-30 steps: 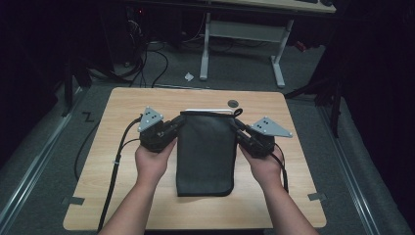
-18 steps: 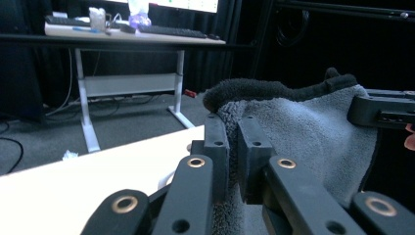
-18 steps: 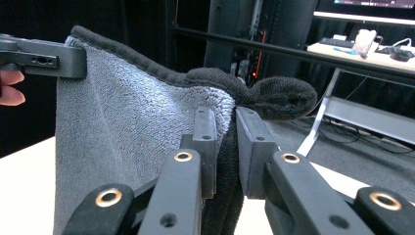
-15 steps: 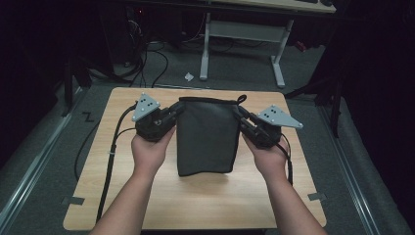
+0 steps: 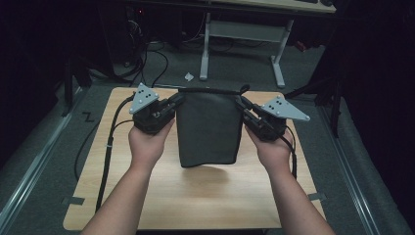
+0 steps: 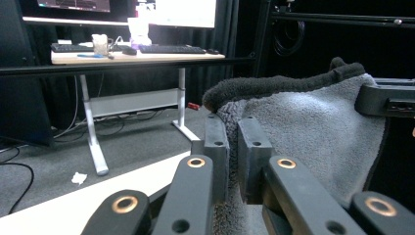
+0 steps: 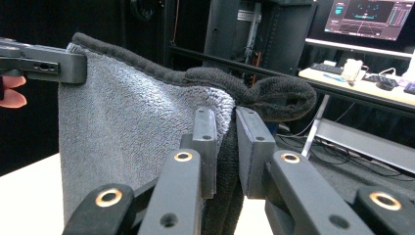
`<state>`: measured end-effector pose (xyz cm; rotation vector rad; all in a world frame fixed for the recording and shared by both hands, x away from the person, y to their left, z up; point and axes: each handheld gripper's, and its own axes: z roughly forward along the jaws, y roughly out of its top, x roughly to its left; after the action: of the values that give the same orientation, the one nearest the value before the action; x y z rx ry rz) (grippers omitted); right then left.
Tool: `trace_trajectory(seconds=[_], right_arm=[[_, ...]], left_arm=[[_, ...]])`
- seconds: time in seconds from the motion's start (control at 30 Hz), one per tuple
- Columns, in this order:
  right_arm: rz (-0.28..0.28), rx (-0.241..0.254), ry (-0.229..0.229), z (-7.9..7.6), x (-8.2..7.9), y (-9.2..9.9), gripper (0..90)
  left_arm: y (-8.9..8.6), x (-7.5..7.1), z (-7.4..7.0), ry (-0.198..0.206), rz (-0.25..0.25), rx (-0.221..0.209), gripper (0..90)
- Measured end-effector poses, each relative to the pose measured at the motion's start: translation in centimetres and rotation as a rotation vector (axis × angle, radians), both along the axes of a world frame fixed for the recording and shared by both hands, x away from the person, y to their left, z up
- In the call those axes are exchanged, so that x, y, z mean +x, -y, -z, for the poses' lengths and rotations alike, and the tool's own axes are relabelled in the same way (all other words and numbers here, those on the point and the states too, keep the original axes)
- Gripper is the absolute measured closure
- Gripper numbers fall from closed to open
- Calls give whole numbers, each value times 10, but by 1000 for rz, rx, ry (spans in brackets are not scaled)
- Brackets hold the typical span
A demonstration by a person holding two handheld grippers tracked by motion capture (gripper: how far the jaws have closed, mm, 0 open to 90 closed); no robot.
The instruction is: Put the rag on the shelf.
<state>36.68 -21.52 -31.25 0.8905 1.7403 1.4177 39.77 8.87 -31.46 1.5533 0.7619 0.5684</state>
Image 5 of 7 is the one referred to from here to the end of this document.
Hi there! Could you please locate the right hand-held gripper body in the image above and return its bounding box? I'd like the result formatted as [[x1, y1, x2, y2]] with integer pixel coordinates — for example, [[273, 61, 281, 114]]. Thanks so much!
[[246, 95, 311, 142]]

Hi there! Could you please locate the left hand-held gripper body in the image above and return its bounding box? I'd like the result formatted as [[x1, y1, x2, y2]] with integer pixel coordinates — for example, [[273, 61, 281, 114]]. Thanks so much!
[[128, 82, 177, 135]]

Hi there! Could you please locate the grey and yellow bag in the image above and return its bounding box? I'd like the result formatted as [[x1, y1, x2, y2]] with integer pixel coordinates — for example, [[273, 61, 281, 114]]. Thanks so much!
[[175, 83, 252, 169]]

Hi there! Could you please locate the person's right hand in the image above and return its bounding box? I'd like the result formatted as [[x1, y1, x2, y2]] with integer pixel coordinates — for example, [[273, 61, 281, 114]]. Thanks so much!
[[244, 125, 295, 175]]

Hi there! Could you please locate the person's left hand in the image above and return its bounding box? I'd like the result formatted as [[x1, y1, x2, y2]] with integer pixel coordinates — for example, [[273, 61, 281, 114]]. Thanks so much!
[[127, 117, 175, 170]]

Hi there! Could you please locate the black metal stand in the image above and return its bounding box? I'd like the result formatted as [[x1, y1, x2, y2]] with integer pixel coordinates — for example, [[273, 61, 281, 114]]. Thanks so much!
[[283, 74, 344, 138], [62, 55, 93, 118]]

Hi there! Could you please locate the white-legged desk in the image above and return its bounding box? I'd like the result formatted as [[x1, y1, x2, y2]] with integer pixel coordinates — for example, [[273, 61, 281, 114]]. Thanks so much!
[[123, 0, 337, 89]]

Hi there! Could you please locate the dark computer tower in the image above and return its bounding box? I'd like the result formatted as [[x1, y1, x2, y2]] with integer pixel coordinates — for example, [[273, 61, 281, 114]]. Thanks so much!
[[123, 4, 150, 65]]

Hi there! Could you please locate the grey tape piece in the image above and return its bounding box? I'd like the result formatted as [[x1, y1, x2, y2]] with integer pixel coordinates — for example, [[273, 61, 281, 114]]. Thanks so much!
[[307, 192, 328, 202], [62, 196, 86, 207]]

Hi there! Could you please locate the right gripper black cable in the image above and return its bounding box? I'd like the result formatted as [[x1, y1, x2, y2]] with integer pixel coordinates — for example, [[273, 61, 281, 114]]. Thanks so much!
[[284, 134, 299, 180]]

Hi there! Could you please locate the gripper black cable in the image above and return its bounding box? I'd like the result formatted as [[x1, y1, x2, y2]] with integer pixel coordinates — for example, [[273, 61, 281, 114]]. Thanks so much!
[[95, 92, 136, 213], [284, 134, 299, 180]]

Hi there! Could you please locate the bundle of black floor cables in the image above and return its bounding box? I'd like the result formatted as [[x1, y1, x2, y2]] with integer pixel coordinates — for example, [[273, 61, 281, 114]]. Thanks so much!
[[125, 19, 170, 88]]

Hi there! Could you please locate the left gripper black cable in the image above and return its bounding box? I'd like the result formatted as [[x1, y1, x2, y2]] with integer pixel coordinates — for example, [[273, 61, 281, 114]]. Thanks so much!
[[95, 92, 136, 213]]

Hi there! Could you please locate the thin black cable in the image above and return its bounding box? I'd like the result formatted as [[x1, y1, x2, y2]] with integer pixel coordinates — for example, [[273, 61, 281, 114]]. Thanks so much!
[[73, 120, 101, 182]]

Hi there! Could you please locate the metal floor rail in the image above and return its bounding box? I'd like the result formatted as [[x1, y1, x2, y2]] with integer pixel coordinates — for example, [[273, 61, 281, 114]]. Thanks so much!
[[0, 86, 84, 229], [317, 104, 381, 235]]

